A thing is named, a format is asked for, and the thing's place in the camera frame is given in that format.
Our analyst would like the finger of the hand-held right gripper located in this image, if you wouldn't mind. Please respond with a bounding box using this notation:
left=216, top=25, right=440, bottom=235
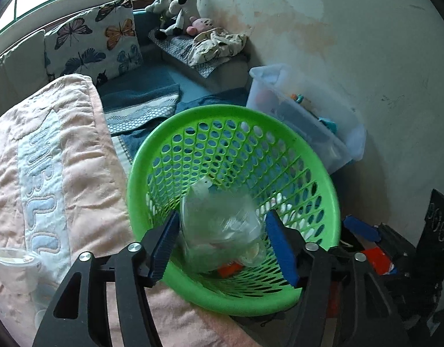
left=343, top=215, right=382, bottom=243

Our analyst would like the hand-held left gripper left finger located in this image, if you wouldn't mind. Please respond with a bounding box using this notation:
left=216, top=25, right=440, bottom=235
left=32, top=210, right=181, bottom=347

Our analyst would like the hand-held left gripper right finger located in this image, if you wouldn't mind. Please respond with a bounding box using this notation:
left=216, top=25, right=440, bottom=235
left=264, top=210, right=412, bottom=347

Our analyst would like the small red packet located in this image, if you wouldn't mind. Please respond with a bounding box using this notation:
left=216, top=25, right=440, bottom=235
left=363, top=248, right=398, bottom=275

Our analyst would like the clear bottle with orange cap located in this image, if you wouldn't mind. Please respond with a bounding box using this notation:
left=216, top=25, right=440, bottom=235
left=180, top=179, right=268, bottom=275

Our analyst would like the green plastic basket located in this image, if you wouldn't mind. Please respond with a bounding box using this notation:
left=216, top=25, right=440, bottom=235
left=127, top=104, right=341, bottom=317

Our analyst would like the clear plastic storage box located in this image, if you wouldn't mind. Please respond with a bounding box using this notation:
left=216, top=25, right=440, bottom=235
left=247, top=63, right=367, bottom=174

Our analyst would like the blue patterned rug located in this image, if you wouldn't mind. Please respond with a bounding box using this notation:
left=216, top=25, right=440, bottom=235
left=104, top=93, right=249, bottom=163

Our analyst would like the clear cup with lid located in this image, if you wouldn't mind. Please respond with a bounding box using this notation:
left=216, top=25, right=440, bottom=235
left=0, top=248, right=44, bottom=295

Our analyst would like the blue towel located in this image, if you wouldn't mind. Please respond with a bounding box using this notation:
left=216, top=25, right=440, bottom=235
left=97, top=64, right=182, bottom=114

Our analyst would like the grey patterned mat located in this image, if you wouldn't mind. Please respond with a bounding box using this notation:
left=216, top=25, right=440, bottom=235
left=148, top=29, right=251, bottom=78

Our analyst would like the crumpled patterned cloth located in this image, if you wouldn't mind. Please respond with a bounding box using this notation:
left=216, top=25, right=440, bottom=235
left=188, top=29, right=249, bottom=66

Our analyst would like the butterfly print pillow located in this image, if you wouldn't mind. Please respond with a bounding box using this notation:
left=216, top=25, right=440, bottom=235
left=44, top=0, right=144, bottom=87

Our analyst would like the pink plush toy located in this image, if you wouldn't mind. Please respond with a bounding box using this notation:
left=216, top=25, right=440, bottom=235
left=186, top=17, right=212, bottom=37

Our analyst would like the white pillow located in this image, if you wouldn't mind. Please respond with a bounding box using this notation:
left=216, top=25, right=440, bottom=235
left=0, top=29, right=51, bottom=123

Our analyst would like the black and white cow plush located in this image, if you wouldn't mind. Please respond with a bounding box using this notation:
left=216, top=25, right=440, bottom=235
left=155, top=0, right=199, bottom=40

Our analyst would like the grey plush toy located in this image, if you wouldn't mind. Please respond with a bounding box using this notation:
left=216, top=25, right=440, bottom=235
left=145, top=0, right=177, bottom=17

